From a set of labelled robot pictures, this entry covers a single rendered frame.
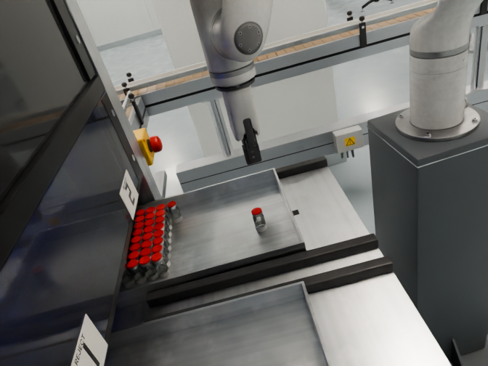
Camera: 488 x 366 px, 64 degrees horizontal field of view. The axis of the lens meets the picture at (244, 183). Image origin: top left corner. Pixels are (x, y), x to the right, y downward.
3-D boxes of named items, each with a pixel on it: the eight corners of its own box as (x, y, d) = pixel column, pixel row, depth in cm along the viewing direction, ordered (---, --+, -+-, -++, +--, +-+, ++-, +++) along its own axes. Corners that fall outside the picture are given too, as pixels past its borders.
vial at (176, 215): (173, 224, 85) (165, 208, 82) (173, 218, 86) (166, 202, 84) (182, 221, 84) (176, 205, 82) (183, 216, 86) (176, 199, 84)
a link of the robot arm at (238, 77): (205, 64, 74) (210, 80, 76) (210, 77, 67) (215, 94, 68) (247, 53, 75) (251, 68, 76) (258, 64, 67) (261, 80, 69)
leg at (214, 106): (244, 240, 199) (200, 100, 158) (242, 229, 206) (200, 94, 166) (261, 235, 198) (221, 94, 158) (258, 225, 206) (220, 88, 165)
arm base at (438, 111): (446, 99, 106) (450, 30, 96) (499, 125, 90) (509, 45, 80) (381, 120, 105) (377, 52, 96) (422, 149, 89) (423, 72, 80)
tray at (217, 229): (119, 308, 68) (110, 295, 66) (134, 219, 90) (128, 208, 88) (307, 256, 68) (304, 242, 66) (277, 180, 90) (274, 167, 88)
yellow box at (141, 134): (124, 173, 93) (112, 147, 89) (128, 159, 99) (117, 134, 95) (155, 165, 93) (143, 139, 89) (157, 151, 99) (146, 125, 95)
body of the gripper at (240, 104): (210, 74, 76) (224, 126, 82) (217, 89, 67) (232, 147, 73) (247, 64, 76) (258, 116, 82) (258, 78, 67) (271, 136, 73)
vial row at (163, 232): (158, 279, 71) (149, 262, 69) (163, 221, 86) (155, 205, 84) (170, 277, 71) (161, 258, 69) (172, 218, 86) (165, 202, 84)
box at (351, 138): (338, 154, 173) (335, 136, 169) (334, 149, 178) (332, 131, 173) (364, 147, 173) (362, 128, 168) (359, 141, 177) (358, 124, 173)
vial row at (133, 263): (135, 286, 71) (125, 269, 69) (143, 226, 86) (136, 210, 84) (147, 283, 71) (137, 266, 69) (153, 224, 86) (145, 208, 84)
